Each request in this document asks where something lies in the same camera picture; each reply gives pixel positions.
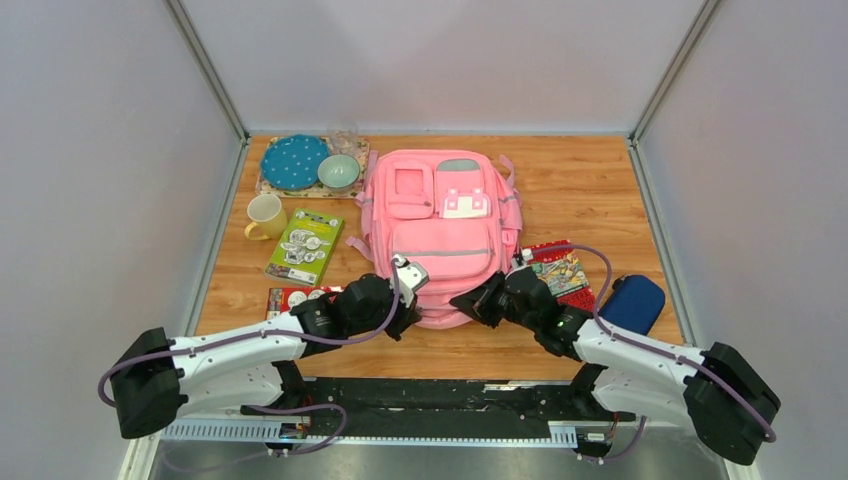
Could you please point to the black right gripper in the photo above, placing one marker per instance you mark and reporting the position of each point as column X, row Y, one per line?
column 478, row 302

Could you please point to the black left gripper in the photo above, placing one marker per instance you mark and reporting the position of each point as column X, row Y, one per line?
column 405, row 317

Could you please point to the green comic book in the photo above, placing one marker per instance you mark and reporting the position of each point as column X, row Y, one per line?
column 303, row 253

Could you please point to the red comic book white bubbles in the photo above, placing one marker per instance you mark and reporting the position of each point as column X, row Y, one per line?
column 283, row 299

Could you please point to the pink backpack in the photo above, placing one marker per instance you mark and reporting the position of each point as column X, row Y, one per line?
column 451, row 211

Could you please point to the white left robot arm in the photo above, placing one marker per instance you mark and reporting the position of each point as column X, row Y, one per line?
column 252, row 369

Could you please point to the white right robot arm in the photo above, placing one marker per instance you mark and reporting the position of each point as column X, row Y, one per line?
column 715, row 393

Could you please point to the red colourful treehouse book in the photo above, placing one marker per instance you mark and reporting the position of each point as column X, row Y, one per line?
column 559, row 267

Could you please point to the floral tray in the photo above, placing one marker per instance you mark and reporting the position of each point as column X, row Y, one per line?
column 318, row 190

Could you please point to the yellow mug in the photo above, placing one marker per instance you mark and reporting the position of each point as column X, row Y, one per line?
column 268, row 219

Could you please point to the light green bowl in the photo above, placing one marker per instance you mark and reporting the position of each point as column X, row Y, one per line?
column 338, row 172

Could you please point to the blue zip pencil case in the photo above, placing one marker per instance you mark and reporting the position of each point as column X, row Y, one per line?
column 635, row 304

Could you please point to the blue dotted plate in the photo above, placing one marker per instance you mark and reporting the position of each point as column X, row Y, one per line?
column 291, row 163

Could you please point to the clear drinking glass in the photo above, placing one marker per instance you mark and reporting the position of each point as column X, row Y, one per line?
column 343, row 137

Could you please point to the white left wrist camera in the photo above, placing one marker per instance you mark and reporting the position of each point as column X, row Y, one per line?
column 407, row 277

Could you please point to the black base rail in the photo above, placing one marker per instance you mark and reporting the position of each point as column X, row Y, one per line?
column 440, row 410

